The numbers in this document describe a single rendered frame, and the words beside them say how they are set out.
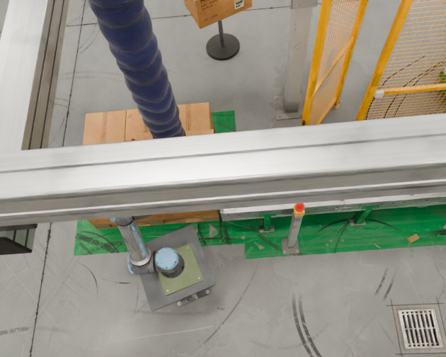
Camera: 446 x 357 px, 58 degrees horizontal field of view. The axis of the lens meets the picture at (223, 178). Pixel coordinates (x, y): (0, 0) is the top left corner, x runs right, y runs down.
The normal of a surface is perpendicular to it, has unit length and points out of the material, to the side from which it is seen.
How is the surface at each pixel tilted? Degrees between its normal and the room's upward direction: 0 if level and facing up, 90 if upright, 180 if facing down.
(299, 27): 90
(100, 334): 0
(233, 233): 0
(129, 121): 0
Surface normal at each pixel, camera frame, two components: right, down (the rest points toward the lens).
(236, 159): -0.08, -0.41
